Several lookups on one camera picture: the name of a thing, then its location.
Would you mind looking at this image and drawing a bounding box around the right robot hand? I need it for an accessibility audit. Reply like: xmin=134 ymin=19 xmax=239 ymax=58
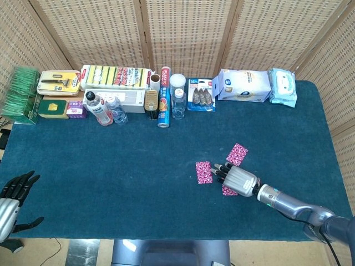
xmin=210 ymin=162 xmax=262 ymax=198

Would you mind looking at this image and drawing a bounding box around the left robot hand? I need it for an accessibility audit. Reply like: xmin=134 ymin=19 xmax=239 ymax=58
xmin=0 ymin=170 xmax=45 ymax=243

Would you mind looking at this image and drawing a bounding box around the pink patterned card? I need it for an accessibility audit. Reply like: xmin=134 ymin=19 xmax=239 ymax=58
xmin=226 ymin=142 xmax=249 ymax=167
xmin=221 ymin=184 xmax=239 ymax=197
xmin=195 ymin=161 xmax=214 ymax=185

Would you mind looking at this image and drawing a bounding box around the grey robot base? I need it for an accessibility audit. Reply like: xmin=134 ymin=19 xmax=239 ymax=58
xmin=110 ymin=238 xmax=232 ymax=266

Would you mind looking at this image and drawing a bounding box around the black caster wheel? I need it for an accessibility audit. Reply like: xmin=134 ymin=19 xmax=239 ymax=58
xmin=0 ymin=238 xmax=24 ymax=254

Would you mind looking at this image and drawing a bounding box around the black box beside table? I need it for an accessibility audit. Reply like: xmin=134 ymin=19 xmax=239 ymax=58
xmin=0 ymin=127 xmax=11 ymax=150

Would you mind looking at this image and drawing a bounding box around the blue hooks blister pack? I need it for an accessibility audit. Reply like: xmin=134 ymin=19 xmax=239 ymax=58
xmin=187 ymin=78 xmax=217 ymax=112

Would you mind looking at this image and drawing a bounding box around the white tissue pack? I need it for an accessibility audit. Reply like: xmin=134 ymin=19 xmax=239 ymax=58
xmin=211 ymin=68 xmax=272 ymax=103

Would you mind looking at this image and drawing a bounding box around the tall clear bottle white cap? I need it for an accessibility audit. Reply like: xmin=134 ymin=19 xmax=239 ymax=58
xmin=171 ymin=88 xmax=187 ymax=120

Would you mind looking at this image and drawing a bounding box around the light blue wet wipes pack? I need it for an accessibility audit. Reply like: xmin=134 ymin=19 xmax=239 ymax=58
xmin=267 ymin=68 xmax=298 ymax=108

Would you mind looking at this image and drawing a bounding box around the blue felt table mat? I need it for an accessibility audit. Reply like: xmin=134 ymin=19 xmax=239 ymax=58
xmin=0 ymin=79 xmax=351 ymax=242

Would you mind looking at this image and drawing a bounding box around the blue plastic wrap roll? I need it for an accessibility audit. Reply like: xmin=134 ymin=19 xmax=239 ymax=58
xmin=156 ymin=66 xmax=171 ymax=129

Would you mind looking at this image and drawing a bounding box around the dark green small box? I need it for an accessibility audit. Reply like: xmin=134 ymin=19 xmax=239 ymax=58
xmin=38 ymin=99 xmax=69 ymax=119

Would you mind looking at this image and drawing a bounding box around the clear jar white lid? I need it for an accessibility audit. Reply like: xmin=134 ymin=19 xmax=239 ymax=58
xmin=169 ymin=73 xmax=186 ymax=95

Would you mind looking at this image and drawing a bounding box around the black gold tin can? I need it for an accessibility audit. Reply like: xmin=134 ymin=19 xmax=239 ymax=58
xmin=144 ymin=89 xmax=160 ymax=120

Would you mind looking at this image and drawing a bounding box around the green tea bag box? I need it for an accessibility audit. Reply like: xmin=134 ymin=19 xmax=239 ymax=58
xmin=0 ymin=66 xmax=42 ymax=125

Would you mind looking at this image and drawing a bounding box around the small purple box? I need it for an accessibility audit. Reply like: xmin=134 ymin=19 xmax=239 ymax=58
xmin=65 ymin=100 xmax=88 ymax=119

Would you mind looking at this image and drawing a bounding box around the brown cardboard box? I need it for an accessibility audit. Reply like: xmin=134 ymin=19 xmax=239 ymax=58
xmin=41 ymin=91 xmax=85 ymax=102

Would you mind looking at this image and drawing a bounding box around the white paper roll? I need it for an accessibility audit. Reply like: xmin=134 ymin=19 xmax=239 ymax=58
xmin=149 ymin=73 xmax=161 ymax=94

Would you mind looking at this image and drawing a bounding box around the long white carton box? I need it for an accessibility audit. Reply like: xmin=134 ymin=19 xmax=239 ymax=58
xmin=82 ymin=88 xmax=147 ymax=114

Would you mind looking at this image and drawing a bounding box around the small clear water bottle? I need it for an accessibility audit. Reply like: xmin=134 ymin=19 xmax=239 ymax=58
xmin=106 ymin=96 xmax=129 ymax=125

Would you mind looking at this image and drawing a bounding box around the pink drink bottle black cap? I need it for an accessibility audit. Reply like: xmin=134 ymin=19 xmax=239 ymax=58
xmin=85 ymin=91 xmax=114 ymax=127

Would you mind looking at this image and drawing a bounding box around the yellow razor blister pack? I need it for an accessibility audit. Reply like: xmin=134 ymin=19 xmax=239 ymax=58
xmin=37 ymin=70 xmax=82 ymax=96

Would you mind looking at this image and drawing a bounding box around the bamboo folding screen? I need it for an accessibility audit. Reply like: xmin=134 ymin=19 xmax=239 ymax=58
xmin=0 ymin=0 xmax=355 ymax=208

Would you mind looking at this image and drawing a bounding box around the yellow green sponge multipack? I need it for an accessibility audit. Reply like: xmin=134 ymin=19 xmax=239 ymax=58
xmin=80 ymin=64 xmax=153 ymax=91

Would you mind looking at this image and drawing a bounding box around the thin black floor cable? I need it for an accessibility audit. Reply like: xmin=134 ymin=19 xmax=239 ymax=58
xmin=44 ymin=237 xmax=62 ymax=266

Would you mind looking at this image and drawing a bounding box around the shiny metal base plate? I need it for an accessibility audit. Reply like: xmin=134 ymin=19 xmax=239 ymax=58
xmin=65 ymin=238 xmax=100 ymax=266

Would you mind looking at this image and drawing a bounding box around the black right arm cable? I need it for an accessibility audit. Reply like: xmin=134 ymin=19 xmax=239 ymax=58
xmin=276 ymin=209 xmax=341 ymax=266

